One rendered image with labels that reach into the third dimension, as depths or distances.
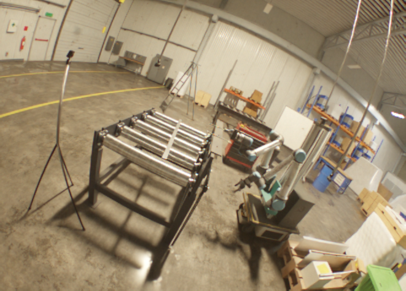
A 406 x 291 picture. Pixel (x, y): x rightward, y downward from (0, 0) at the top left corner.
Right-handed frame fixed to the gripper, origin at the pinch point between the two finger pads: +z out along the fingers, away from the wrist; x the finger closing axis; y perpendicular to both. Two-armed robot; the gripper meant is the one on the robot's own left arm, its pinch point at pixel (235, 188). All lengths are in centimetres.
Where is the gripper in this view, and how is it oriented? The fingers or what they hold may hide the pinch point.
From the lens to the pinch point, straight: 219.1
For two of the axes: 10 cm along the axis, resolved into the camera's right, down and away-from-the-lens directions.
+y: -6.7, -7.4, -1.0
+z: -7.0, 5.8, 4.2
